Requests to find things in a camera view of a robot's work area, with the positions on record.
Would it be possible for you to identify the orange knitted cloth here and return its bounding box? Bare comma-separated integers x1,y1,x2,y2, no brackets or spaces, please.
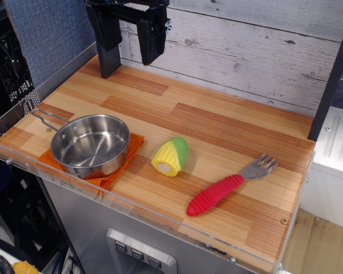
38,133,145,190

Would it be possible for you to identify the yellow green toy corn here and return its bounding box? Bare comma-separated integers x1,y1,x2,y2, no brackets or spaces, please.
151,136,189,177

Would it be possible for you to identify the blue fabric panel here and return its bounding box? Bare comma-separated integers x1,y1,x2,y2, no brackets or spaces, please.
3,1,95,87

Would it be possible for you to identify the silver dispenser button panel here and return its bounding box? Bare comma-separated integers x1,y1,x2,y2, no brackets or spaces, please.
106,228,178,273

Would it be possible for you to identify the black equipment rack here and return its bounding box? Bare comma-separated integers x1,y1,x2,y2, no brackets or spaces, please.
0,8,34,116

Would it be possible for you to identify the silver toy fridge cabinet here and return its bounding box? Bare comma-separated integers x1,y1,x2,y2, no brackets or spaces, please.
43,179,250,273

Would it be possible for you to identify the red handled metal fork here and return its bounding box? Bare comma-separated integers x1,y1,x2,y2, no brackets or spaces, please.
186,154,278,216

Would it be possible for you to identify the clear acrylic guard rail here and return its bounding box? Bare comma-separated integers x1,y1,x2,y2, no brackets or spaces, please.
0,57,314,273

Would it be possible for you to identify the yellow object at corner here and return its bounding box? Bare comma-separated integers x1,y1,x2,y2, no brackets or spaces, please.
12,261,39,274

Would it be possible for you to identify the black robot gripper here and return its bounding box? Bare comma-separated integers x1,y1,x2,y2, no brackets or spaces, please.
85,1,170,66

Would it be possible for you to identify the dark grey left post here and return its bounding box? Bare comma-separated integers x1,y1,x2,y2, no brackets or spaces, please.
97,42,121,79

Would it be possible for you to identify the stainless steel pan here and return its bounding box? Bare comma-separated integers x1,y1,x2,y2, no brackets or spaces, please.
31,108,130,179

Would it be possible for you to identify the dark grey post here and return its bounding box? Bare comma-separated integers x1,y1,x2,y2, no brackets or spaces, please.
97,42,121,79
308,39,343,142

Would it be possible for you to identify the white side cabinet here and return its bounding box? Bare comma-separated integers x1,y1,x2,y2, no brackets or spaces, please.
300,107,343,227

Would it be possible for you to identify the dark grey right post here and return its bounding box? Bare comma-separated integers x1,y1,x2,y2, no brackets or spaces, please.
308,39,343,142

